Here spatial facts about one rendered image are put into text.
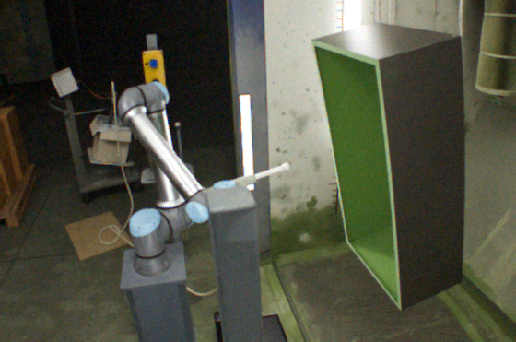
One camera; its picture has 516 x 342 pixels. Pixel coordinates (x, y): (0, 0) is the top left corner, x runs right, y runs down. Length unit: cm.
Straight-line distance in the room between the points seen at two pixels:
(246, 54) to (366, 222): 120
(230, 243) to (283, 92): 206
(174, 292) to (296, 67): 144
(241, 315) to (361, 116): 170
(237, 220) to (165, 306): 163
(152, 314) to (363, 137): 139
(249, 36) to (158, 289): 144
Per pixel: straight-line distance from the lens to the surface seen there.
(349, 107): 206
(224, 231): 43
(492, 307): 272
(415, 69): 146
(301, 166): 265
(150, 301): 201
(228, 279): 47
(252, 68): 238
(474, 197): 298
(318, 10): 245
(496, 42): 270
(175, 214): 194
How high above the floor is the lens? 185
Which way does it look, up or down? 22 degrees down
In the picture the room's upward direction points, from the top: 2 degrees counter-clockwise
